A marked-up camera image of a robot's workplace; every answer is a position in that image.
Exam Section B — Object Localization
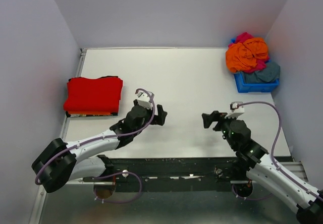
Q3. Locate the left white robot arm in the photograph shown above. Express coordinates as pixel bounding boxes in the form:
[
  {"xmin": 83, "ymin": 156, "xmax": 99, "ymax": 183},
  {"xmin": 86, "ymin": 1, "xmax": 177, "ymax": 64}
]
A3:
[{"xmin": 31, "ymin": 100, "xmax": 168, "ymax": 193}]

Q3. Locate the crumpled magenta t-shirt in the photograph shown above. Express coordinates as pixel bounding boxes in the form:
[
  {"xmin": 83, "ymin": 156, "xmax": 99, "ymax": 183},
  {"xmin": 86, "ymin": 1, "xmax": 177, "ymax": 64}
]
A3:
[{"xmin": 231, "ymin": 32, "xmax": 267, "ymax": 74}]

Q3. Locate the red t-shirt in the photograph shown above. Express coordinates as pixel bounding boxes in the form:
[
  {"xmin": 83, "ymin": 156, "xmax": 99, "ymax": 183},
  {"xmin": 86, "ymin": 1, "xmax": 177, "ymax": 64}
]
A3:
[{"xmin": 63, "ymin": 77, "xmax": 124, "ymax": 114}]

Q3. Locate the blue plastic bin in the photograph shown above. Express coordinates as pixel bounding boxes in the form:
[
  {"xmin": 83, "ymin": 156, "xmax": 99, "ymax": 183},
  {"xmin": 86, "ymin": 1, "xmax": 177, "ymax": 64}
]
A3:
[{"xmin": 226, "ymin": 33, "xmax": 279, "ymax": 93}]

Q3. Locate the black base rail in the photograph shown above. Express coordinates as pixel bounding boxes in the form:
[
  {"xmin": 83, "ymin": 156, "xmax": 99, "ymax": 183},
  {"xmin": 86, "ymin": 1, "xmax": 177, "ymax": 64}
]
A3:
[{"xmin": 83, "ymin": 157, "xmax": 250, "ymax": 192}]

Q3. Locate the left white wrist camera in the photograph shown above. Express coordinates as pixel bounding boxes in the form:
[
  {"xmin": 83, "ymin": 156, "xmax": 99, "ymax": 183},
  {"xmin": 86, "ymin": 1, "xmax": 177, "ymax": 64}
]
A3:
[{"xmin": 134, "ymin": 90, "xmax": 154, "ymax": 109}]

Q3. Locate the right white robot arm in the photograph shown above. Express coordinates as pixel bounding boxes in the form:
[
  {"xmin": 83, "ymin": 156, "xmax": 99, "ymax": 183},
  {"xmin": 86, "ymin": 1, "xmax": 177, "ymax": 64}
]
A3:
[{"xmin": 202, "ymin": 111, "xmax": 322, "ymax": 223}]

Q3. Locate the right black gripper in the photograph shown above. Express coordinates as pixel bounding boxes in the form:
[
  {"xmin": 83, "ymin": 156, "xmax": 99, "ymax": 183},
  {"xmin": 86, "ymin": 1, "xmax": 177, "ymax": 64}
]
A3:
[{"xmin": 202, "ymin": 109, "xmax": 239, "ymax": 149}]

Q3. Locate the crumpled orange t-shirt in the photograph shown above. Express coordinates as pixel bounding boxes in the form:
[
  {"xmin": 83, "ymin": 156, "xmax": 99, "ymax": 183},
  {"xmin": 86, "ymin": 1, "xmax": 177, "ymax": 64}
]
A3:
[{"xmin": 225, "ymin": 37, "xmax": 270, "ymax": 73}]

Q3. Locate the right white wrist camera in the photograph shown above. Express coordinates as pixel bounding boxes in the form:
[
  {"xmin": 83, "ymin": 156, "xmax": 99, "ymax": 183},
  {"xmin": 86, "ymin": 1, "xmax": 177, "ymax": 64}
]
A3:
[{"xmin": 225, "ymin": 101, "xmax": 245, "ymax": 119}]

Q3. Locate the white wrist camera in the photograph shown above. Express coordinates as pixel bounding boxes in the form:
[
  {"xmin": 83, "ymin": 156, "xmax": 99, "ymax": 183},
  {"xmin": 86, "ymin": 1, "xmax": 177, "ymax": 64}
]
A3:
[
  {"xmin": 134, "ymin": 90, "xmax": 154, "ymax": 109},
  {"xmin": 225, "ymin": 101, "xmax": 245, "ymax": 119}
]

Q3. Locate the aluminium frame rail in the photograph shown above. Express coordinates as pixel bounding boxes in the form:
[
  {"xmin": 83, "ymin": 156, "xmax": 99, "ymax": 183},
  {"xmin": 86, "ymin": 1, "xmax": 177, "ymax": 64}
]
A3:
[{"xmin": 27, "ymin": 48, "xmax": 88, "ymax": 224}]

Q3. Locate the crumpled grey-blue t-shirt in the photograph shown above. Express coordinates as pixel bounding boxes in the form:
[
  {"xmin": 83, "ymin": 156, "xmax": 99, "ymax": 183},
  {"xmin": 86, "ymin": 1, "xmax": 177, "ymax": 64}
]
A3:
[{"xmin": 242, "ymin": 62, "xmax": 281, "ymax": 84}]

